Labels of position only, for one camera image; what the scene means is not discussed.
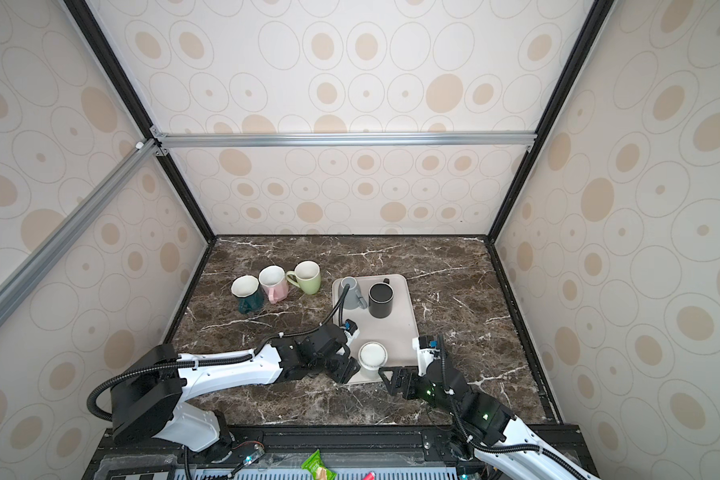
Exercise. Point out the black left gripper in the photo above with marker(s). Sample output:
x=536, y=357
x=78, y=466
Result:
x=347, y=369

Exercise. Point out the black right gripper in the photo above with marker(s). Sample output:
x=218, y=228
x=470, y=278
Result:
x=394, y=387

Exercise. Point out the white mug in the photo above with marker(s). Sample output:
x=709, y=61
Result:
x=372, y=356

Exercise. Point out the light green mug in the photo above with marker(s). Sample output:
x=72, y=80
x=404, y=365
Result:
x=306, y=276

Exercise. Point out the pink faceted mug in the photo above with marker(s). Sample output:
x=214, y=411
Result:
x=274, y=283

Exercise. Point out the dark green faceted mug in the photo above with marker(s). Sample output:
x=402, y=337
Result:
x=248, y=293

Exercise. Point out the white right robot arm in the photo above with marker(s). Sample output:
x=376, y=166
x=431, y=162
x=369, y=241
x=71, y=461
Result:
x=483, y=427

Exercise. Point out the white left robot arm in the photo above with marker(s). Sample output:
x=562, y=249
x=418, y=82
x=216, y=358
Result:
x=152, y=398

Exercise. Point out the grey mug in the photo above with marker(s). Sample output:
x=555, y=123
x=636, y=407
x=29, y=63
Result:
x=353, y=296

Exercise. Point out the black mug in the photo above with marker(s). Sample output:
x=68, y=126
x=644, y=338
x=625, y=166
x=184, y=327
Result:
x=380, y=299

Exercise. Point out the beige plastic tray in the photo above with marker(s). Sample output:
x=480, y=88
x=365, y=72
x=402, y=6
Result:
x=395, y=332

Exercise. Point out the green snack packet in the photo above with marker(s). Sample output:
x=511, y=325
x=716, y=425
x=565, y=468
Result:
x=315, y=466

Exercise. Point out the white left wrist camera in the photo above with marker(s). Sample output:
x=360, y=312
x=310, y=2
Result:
x=351, y=331

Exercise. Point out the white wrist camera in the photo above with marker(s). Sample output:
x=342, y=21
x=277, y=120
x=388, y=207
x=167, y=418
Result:
x=351, y=331
x=427, y=350

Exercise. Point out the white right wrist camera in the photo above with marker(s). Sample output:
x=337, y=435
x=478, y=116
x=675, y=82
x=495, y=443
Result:
x=427, y=350

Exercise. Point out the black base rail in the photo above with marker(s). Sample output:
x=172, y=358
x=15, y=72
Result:
x=390, y=452

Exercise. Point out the aluminium rail back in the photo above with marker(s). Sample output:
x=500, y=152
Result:
x=355, y=139

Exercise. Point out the aluminium rail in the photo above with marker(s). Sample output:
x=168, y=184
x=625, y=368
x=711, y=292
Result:
x=15, y=289
x=355, y=139

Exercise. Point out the aluminium rail left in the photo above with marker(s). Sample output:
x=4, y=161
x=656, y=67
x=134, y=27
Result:
x=15, y=289

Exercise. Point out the black corner frame post left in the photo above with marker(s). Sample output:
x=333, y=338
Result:
x=83, y=17

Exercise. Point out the black corner frame post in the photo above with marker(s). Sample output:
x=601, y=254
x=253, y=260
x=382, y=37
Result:
x=591, y=28
x=83, y=17

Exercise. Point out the black corner frame post right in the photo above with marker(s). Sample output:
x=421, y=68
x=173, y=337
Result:
x=591, y=28

